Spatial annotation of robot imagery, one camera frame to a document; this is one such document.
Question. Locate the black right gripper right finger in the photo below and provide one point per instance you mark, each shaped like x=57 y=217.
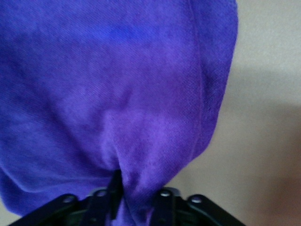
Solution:
x=188 y=209

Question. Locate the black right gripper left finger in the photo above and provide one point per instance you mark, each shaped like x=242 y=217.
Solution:
x=77 y=207

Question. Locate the purple cloth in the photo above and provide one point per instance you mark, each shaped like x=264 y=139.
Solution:
x=117 y=82

